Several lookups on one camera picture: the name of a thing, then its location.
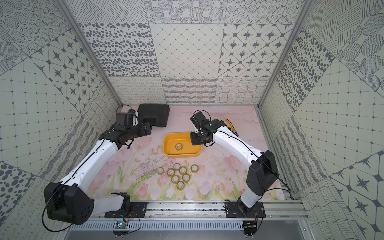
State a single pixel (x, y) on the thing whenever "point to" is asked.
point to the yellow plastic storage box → (171, 139)
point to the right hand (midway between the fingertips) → (195, 142)
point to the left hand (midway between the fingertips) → (142, 125)
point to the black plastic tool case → (157, 115)
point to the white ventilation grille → (160, 226)
